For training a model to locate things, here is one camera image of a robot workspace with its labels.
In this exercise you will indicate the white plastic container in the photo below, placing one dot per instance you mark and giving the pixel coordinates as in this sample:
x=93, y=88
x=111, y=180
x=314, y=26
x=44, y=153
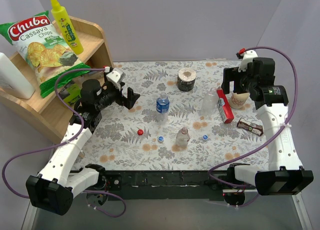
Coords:
x=12, y=81

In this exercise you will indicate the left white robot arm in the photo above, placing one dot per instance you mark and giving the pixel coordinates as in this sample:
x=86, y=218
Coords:
x=53, y=189

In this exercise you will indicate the red label cola bottle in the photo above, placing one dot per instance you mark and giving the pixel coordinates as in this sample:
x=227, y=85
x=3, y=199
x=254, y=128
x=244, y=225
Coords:
x=182, y=138

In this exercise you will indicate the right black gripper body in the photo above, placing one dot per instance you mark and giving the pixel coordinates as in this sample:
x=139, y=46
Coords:
x=233, y=74

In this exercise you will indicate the green box on shelf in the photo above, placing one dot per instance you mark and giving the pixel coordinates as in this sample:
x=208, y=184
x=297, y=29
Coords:
x=70, y=93

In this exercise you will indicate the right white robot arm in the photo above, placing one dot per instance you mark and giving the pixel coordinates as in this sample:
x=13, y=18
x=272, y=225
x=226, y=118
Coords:
x=285, y=174

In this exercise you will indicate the tape roll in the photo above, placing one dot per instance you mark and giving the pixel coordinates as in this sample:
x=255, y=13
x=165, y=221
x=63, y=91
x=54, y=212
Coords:
x=186, y=79

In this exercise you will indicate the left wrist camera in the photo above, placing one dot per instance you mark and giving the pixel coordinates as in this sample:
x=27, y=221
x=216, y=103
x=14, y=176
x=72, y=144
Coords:
x=115, y=76

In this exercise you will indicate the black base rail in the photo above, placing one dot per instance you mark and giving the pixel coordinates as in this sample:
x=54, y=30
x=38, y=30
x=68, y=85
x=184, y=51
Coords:
x=165, y=184

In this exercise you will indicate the red toothpaste box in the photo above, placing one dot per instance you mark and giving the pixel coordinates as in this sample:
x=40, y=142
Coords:
x=224, y=107

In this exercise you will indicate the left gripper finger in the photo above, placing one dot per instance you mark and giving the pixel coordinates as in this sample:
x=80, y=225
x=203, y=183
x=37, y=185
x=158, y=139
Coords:
x=131, y=98
x=122, y=86

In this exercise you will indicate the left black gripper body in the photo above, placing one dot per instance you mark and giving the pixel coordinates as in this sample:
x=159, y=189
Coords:
x=124, y=100

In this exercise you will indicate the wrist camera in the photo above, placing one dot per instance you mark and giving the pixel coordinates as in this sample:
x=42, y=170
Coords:
x=115, y=76
x=246, y=57

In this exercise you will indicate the red bottle cap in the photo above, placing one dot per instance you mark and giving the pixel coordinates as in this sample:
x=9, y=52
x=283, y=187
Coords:
x=140, y=132

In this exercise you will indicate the green cassava chips bag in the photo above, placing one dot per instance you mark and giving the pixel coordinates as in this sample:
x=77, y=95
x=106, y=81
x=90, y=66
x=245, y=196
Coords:
x=44, y=50

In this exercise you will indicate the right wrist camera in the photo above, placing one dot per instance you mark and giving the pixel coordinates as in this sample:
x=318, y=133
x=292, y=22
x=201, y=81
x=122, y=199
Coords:
x=246, y=57

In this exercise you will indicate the yellow squeeze bottle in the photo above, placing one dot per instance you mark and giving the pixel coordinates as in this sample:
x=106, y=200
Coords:
x=66, y=27

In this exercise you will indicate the floral table mat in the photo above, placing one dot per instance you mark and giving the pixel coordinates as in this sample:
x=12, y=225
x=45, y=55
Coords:
x=116, y=145

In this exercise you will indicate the wooden shelf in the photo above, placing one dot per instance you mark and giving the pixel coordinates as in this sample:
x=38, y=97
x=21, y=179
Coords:
x=49, y=115

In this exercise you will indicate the brown snack wrapper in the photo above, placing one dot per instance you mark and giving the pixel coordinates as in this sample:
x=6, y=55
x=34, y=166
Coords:
x=250, y=127

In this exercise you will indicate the clear empty plastic bottle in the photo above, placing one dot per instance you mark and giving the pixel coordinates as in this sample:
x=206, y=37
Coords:
x=209, y=103

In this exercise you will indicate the blue white bottle cap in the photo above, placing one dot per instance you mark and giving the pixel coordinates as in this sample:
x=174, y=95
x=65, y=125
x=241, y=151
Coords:
x=160, y=139

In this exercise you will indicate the blue label water bottle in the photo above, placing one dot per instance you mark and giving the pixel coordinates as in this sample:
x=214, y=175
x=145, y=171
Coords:
x=162, y=108

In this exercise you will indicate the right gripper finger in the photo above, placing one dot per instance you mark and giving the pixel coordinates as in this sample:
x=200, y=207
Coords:
x=228, y=76
x=236, y=74

